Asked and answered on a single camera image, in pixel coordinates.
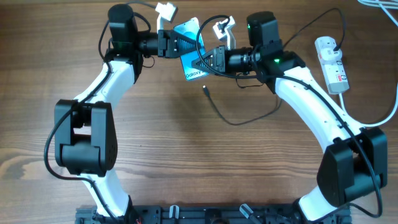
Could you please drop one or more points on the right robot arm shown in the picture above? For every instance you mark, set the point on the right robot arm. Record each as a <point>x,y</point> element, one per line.
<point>354,162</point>

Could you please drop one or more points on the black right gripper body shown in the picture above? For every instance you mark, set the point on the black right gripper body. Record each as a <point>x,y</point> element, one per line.
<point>221,60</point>

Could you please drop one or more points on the teal Samsung Galaxy smartphone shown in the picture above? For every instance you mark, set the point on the teal Samsung Galaxy smartphone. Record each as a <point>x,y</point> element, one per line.
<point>190,29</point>

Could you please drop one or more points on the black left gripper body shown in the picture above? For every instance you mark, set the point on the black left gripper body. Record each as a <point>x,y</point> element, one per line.
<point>163,43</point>

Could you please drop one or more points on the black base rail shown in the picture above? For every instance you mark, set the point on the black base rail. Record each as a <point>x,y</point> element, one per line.
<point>276,213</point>

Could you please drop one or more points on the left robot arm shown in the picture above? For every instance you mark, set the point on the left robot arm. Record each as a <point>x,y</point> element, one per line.
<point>84,134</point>

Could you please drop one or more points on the white USB charger plug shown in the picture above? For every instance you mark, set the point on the white USB charger plug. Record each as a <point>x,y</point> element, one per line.
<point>329,55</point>

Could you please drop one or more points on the white power strip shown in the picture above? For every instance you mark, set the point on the white power strip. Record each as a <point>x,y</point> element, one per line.
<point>334,73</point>

